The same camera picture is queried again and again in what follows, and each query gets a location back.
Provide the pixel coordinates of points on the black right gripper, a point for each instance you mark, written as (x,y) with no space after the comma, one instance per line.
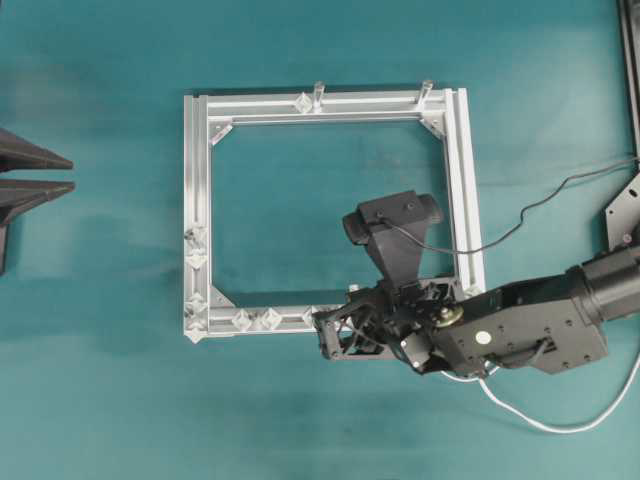
(378,323)

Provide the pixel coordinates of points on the clear pin near frame middle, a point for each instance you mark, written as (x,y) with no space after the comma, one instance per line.
(318,93)

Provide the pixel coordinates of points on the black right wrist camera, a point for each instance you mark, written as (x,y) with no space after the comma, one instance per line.
(392,229)

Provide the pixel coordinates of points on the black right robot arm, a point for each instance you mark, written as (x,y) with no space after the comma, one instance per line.
(549,323)

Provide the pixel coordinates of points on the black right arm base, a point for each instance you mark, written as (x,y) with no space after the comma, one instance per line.
(622,217)

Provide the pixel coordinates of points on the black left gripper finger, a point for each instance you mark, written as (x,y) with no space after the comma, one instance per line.
(20,196)
(19,154)

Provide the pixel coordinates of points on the clear pin near frame corner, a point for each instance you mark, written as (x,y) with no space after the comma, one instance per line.
(425,90)

